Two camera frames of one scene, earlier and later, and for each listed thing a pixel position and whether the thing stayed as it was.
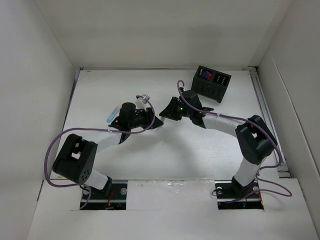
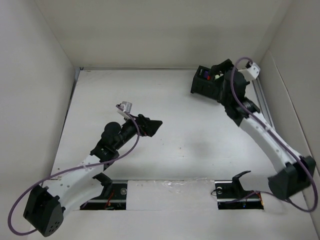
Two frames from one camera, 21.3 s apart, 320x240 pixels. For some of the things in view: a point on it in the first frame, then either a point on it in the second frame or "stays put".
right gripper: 170,111 → 224,67
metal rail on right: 283,172 stays put
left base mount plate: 96,199 stays put
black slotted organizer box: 210,83 stays put
